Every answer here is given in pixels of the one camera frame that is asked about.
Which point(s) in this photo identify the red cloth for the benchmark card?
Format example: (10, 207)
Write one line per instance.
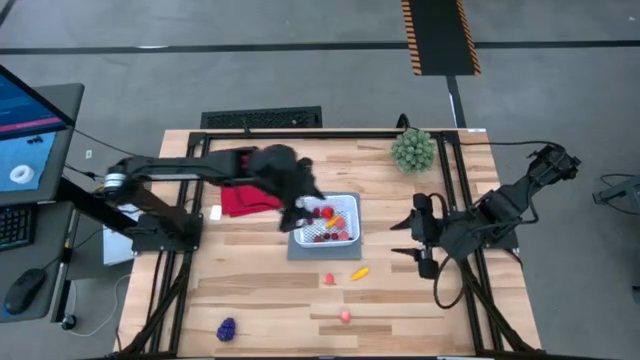
(240, 202)

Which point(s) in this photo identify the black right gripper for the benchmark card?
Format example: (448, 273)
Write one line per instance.
(430, 232)

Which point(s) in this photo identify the small white block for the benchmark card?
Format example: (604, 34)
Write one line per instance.
(216, 212)

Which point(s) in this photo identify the white box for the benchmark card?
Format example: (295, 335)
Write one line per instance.
(117, 250)

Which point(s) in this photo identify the grey square mat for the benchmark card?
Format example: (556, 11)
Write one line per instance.
(325, 254)

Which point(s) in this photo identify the small strawberry with green top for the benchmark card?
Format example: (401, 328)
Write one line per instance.
(318, 239)

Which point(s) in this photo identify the black metal table frame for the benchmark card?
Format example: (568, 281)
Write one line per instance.
(350, 135)

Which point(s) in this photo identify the black mat with orange stripes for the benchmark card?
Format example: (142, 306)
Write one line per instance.
(440, 35)

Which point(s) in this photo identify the white mesh plastic basket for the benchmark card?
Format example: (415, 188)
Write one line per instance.
(350, 205)

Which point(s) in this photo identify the grey desk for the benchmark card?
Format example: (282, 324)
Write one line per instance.
(67, 100)

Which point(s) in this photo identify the purple grape bunch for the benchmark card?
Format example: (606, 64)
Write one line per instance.
(226, 330)

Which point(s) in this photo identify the computer monitor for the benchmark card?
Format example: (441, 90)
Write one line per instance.
(25, 160)

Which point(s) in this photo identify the black keyboard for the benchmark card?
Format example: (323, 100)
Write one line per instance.
(15, 227)
(260, 118)

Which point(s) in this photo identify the green grape bunch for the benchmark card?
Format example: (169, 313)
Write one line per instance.
(412, 150)

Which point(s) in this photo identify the black clamp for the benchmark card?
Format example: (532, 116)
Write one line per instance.
(403, 121)

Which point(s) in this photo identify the black monitor stand bar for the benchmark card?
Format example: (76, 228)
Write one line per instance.
(85, 202)

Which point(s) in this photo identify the black computer mouse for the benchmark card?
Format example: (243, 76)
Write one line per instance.
(25, 290)

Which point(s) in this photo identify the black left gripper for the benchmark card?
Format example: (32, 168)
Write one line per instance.
(280, 170)

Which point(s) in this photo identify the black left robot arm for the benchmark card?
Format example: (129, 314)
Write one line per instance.
(165, 165)

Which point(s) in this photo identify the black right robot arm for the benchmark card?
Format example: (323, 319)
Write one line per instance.
(500, 207)

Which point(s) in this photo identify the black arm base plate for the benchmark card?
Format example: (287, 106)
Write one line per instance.
(507, 242)
(165, 241)

